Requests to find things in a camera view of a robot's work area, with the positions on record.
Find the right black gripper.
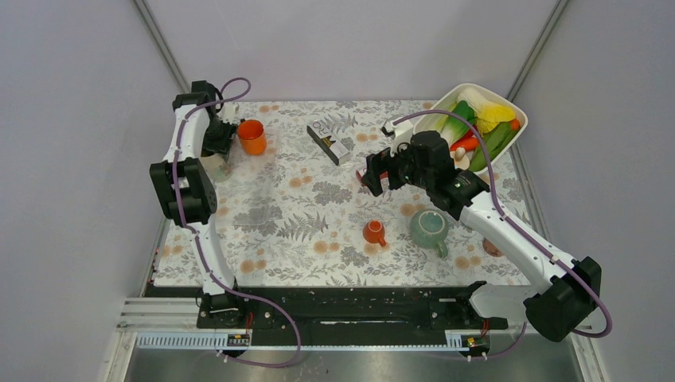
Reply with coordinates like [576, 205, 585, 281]
[361, 134, 433, 197]

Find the orange enamel mug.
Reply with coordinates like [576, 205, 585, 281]
[236, 119, 267, 155]

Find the floral beige mug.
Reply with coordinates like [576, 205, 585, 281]
[200, 154, 232, 184]

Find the small orange cup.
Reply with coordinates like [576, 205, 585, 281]
[362, 220, 387, 247]

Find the green ceramic mug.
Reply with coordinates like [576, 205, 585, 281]
[409, 209, 449, 259]

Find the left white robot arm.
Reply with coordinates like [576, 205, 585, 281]
[149, 80, 247, 327]

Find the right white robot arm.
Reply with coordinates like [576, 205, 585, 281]
[361, 131, 613, 342]

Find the brown pink dotted mug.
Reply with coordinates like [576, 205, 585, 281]
[482, 238, 504, 258]

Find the red and white box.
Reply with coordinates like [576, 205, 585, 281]
[356, 168, 367, 187]

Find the black and white box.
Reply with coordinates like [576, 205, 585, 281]
[306, 120, 351, 166]

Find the mushroom toy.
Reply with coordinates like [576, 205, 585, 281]
[451, 147, 470, 170]

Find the green leek toy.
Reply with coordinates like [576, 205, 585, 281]
[440, 100, 476, 146]

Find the red carrot toy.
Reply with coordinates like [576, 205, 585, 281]
[450, 136, 479, 152]

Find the floral tablecloth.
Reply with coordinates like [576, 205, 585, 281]
[153, 99, 551, 289]

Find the napa cabbage toy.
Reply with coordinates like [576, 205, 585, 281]
[456, 87, 492, 114]

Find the green cucumber toy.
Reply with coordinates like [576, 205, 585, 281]
[468, 122, 520, 172]

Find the white vegetable tray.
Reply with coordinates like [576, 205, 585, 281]
[412, 83, 527, 174]

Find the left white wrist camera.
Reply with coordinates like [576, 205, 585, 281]
[219, 103, 240, 124]

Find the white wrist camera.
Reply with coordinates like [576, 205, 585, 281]
[219, 103, 240, 124]
[381, 120, 415, 157]

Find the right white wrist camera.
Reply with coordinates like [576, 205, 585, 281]
[381, 120, 415, 157]

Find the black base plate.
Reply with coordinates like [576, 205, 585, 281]
[146, 282, 536, 350]

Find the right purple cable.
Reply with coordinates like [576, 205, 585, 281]
[392, 108, 614, 361]

